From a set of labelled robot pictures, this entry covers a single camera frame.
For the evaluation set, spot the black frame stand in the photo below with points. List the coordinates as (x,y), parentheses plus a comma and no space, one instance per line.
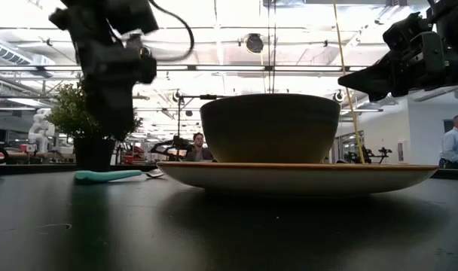
(208,97)

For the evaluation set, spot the black background robot arm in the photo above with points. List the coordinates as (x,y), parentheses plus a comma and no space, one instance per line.
(176,144)

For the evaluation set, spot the white robot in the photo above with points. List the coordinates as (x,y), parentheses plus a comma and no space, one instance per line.
(40,130)

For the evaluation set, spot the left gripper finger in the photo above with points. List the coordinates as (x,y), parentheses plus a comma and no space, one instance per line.
(110,113)

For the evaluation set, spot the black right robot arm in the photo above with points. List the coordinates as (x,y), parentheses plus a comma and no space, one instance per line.
(457,37)

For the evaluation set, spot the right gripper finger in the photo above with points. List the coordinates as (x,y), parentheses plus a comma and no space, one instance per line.
(368,81)

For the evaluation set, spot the dark grey ceramic bowl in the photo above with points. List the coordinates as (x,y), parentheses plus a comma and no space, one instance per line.
(270,128)

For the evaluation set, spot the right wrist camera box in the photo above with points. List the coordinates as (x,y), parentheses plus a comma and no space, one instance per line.
(400,28)

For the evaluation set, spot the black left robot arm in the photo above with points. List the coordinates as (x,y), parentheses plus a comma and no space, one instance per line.
(101,15)

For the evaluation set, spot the yellow ceramic plate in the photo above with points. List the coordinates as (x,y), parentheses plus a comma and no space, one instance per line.
(297,180)

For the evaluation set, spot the black background robot arms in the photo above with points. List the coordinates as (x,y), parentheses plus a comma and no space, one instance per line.
(366,154)

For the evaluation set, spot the ceiling light bar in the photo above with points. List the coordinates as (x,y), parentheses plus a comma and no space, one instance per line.
(214,68)

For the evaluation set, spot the seated person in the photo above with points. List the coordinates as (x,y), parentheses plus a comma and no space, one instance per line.
(199,145)

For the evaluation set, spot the green potted plant black pot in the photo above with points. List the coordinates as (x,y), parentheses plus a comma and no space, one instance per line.
(63,113)

